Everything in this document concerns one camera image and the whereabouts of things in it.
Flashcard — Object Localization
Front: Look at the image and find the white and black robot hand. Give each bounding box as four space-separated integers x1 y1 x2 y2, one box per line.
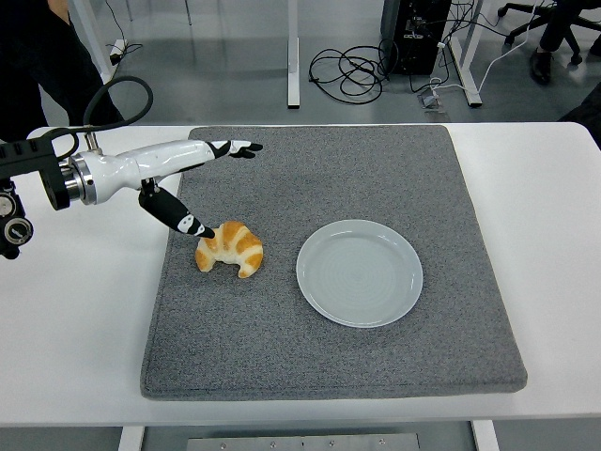
86 139 265 241

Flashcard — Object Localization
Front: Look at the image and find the golden croissant bread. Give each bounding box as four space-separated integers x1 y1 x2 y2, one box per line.
194 220 265 279

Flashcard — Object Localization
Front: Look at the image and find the light grey round plate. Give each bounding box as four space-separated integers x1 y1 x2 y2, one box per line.
295 218 424 329

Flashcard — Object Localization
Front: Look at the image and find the grey metal plate with screws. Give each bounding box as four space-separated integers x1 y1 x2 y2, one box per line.
186 432 423 451

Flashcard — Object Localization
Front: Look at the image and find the slanted white desk leg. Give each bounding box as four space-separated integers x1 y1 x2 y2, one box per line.
69 0 116 88

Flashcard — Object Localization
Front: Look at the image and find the person in black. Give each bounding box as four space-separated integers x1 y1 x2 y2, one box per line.
0 0 124 143

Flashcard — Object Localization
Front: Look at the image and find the straight white desk leg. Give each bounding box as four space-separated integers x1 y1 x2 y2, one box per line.
285 0 301 110

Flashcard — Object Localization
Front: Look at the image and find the grey felt mat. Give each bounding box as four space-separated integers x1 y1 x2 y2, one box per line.
139 124 528 401

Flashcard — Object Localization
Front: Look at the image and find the white table leg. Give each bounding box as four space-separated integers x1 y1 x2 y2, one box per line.
116 425 146 451
470 421 501 451

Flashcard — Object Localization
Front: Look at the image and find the black computer tower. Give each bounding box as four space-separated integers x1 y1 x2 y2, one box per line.
380 0 453 76

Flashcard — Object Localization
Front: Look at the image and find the small grey floor box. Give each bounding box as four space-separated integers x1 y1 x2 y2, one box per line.
416 90 450 114

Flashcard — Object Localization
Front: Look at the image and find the white desk leg with foot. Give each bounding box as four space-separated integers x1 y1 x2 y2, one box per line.
448 0 485 108

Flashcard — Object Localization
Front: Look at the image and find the black office chair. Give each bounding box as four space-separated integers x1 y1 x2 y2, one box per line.
497 0 601 66

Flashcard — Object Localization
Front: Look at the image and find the person's leg with dark shoe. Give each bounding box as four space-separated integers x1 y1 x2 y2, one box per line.
529 0 572 86

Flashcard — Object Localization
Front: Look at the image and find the black fabric object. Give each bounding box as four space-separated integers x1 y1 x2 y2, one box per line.
557 88 601 137

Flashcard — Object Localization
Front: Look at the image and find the coiled black floor cable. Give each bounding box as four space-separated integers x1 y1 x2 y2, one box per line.
308 39 393 104

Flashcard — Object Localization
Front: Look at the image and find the white floor cable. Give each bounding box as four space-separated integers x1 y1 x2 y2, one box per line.
427 0 555 98

